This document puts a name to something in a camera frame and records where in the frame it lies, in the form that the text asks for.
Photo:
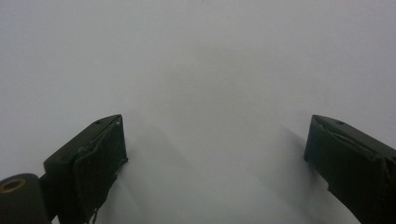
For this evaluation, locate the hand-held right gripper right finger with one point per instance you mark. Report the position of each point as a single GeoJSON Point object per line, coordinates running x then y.
{"type": "Point", "coordinates": [351, 161]}

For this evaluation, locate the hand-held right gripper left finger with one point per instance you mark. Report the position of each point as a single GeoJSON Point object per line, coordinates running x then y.
{"type": "Point", "coordinates": [93, 155]}

